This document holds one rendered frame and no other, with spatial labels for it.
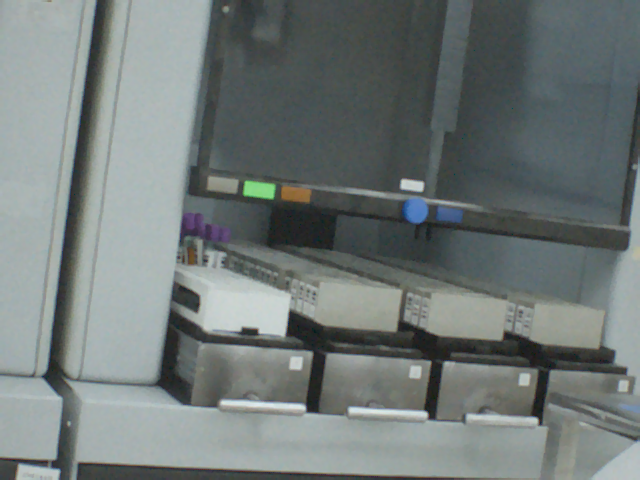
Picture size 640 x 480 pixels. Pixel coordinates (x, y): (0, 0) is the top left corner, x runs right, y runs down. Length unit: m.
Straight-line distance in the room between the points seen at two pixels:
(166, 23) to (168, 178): 0.18
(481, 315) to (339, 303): 0.20
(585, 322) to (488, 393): 0.21
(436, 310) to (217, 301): 0.30
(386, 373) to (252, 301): 0.18
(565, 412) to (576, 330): 0.40
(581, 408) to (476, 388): 0.28
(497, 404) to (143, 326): 0.44
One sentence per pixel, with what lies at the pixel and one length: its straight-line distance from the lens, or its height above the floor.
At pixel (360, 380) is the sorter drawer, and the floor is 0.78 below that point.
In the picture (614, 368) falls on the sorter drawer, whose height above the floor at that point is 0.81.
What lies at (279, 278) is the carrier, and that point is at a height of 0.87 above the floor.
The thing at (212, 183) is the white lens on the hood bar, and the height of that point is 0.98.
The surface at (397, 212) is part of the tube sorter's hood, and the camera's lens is 1.55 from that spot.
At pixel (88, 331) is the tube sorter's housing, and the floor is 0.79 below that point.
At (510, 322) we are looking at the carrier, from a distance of 1.72.
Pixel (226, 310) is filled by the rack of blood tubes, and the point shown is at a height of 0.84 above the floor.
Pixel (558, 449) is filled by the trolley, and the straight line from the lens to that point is 1.33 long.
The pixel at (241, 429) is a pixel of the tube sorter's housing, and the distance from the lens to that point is 1.44.
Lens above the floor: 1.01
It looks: 3 degrees down
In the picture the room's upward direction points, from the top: 8 degrees clockwise
